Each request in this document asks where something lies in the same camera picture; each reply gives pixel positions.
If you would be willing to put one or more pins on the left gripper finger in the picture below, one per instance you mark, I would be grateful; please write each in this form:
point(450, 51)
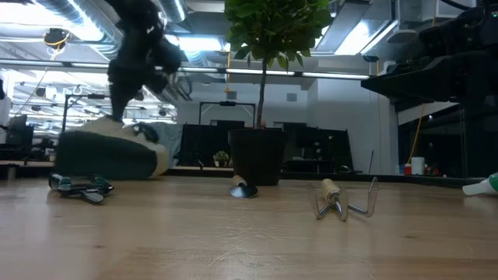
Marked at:
point(120, 103)

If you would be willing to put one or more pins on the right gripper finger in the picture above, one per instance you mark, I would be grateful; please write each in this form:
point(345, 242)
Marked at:
point(459, 35)
point(439, 79)

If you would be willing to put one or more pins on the cream and green gardening bag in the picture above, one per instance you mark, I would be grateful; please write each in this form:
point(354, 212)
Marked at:
point(105, 155)

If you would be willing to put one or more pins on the green and black pruning shears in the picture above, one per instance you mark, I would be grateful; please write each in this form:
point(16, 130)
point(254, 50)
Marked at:
point(83, 190)

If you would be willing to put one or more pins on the green spray bottle white head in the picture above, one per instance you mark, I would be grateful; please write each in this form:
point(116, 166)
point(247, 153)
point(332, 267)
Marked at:
point(480, 188)

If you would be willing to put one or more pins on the white cylinder container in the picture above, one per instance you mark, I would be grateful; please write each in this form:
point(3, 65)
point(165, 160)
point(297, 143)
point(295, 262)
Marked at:
point(418, 166)

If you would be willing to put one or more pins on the black desk panel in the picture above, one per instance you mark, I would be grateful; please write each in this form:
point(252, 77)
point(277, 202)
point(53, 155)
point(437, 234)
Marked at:
point(311, 144)
point(202, 144)

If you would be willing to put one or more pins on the red container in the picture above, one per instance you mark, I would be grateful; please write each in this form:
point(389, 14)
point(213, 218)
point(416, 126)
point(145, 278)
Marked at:
point(407, 170)

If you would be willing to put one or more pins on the long linear ceiling light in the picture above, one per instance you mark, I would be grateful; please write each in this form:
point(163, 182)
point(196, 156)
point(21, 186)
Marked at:
point(334, 75)

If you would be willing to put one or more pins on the small potted plant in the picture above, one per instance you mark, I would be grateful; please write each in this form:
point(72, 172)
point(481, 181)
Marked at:
point(221, 156)

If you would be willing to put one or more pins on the green plant in black pot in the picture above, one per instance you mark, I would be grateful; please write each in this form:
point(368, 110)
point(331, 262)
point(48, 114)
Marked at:
point(257, 155)

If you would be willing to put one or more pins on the black metal rig frame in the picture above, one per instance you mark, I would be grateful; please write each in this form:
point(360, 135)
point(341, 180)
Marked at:
point(64, 116)

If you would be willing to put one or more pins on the black rig frame with camera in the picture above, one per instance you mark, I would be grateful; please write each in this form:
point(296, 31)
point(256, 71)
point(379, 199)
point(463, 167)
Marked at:
point(227, 103)

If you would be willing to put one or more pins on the black aluminium table frame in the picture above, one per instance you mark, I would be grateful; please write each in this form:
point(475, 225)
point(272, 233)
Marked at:
point(389, 178)

